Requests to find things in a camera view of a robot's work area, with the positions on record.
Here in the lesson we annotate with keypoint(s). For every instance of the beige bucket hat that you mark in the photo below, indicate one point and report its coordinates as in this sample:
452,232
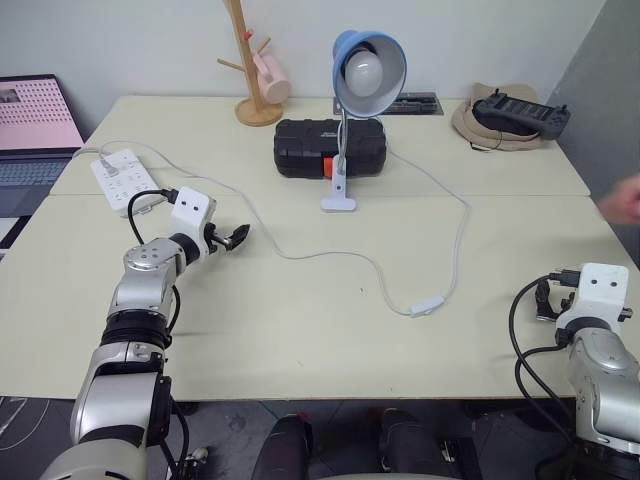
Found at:
467,122

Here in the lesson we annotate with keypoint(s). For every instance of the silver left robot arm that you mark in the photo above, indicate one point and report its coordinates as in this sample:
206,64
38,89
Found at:
135,320

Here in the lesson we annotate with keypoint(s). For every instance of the white power strip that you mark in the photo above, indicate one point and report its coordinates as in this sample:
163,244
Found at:
125,180

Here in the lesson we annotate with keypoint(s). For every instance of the person's bare hand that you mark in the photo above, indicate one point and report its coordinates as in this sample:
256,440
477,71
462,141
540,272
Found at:
625,200

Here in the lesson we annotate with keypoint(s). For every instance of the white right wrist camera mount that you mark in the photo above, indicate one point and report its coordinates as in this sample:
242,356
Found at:
597,295

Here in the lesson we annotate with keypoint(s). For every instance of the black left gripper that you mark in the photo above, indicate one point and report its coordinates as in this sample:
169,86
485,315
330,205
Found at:
218,237

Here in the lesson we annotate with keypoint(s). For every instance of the black handheld controller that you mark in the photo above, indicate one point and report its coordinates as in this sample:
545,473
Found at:
530,111

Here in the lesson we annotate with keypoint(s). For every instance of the grey laptop pink screen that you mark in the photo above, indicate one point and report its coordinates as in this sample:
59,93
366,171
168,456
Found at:
30,130

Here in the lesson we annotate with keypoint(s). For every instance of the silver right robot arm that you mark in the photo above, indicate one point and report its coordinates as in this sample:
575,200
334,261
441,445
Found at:
602,370

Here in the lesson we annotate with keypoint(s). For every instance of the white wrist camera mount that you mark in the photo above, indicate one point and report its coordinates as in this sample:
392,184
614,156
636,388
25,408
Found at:
597,295
190,210

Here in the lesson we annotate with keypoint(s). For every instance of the blue desk lamp white clip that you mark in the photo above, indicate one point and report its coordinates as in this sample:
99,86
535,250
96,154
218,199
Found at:
340,192

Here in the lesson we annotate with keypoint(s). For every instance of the wooden mug tree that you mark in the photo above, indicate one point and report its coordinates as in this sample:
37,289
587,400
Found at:
252,110

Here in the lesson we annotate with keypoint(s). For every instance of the pink mug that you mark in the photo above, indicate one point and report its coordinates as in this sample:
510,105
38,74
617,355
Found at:
274,82

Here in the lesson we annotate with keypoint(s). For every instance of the white light bulb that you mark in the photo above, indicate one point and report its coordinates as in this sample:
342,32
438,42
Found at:
364,72

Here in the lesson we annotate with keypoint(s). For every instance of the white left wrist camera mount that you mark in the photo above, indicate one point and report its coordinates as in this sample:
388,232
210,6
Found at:
190,210

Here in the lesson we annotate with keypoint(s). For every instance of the black plastic tool case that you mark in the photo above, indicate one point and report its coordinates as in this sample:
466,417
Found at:
305,147

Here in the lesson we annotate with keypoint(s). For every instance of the dark rounded robot leg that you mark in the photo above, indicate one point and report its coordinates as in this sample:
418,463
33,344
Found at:
282,450
410,445

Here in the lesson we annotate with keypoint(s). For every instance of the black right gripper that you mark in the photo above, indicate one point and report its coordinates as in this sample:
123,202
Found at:
564,300

